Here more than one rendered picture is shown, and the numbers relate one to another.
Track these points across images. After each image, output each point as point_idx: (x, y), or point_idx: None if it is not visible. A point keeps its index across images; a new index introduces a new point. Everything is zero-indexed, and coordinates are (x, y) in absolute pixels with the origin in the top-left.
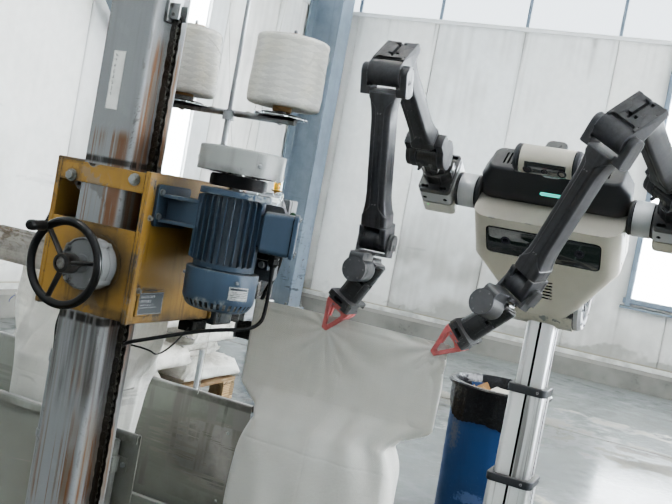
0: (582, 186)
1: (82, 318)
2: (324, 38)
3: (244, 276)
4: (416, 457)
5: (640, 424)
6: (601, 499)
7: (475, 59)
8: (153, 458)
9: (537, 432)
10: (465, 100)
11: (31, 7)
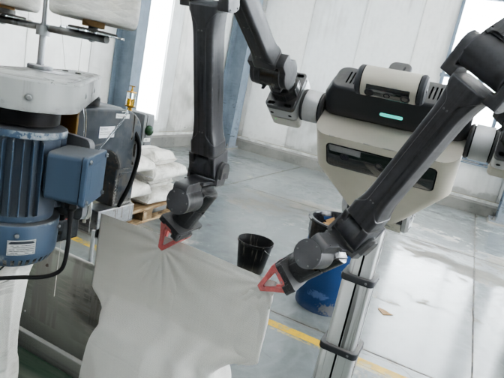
0: (439, 130)
1: None
2: None
3: (27, 226)
4: (289, 253)
5: (425, 223)
6: (402, 283)
7: (340, 1)
8: (61, 310)
9: (364, 314)
10: (334, 26)
11: None
